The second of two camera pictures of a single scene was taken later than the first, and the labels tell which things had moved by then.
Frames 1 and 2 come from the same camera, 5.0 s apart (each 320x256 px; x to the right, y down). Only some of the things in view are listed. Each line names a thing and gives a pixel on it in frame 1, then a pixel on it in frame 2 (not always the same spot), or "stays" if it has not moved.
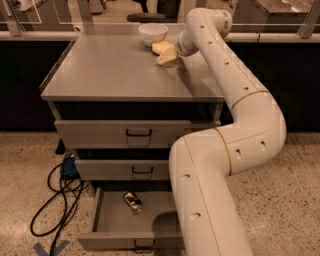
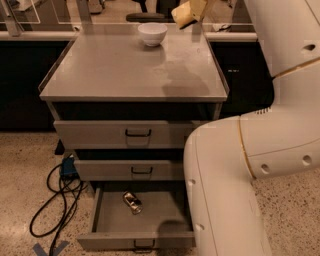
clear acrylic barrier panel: (163, 12) stays
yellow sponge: (160, 47) to (183, 14)
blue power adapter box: (69, 168) stays
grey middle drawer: (121, 170) stays
